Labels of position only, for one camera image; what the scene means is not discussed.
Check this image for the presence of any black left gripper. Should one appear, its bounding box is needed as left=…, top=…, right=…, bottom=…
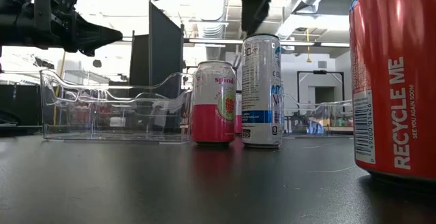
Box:
left=32, top=0, right=123, bottom=57

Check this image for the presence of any tall white Celsius can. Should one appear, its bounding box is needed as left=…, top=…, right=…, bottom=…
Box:
left=240, top=33, right=285, bottom=149

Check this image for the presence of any clear plastic bin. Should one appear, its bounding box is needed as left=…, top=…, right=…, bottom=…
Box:
left=281, top=93, right=354, bottom=138
left=40, top=69, right=194, bottom=142

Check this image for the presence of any red orange Fanta can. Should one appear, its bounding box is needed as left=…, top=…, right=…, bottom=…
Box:
left=348, top=0, right=436, bottom=186

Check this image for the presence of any short black partition panel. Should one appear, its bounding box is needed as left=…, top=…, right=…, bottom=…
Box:
left=129, top=30, right=151, bottom=89

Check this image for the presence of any yellow hanging pendant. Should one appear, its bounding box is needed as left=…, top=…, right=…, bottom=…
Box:
left=305, top=28, right=313, bottom=63

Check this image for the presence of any ribbed silver ventilation duct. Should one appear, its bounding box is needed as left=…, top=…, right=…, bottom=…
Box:
left=190, top=0, right=228, bottom=61

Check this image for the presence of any yellow hanging cord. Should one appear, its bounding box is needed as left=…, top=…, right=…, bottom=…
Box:
left=52, top=48, right=66, bottom=127

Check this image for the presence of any black metal frame stand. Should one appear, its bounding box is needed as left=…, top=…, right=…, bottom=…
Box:
left=296, top=69, right=345, bottom=104

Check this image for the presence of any black low partition wall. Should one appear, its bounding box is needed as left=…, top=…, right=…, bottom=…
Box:
left=0, top=84, right=44, bottom=127

